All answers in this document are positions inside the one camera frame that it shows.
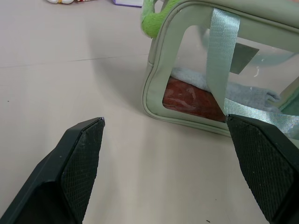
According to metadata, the light blue folded towel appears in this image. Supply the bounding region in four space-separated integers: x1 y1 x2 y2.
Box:
172 67 281 110

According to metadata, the purple white box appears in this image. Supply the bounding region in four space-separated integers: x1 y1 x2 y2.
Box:
111 0 143 8

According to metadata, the clear green-trimmed pouch bag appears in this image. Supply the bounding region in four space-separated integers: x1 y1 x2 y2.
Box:
144 0 299 140

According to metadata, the white plush toy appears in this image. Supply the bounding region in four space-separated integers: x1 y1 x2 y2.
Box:
45 0 99 5

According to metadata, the red brown folded towel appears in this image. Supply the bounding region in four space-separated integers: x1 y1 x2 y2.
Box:
162 77 227 123

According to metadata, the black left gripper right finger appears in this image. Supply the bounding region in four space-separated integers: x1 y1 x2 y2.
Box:
226 113 299 224

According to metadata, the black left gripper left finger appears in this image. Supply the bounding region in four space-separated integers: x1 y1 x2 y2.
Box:
0 117 105 224

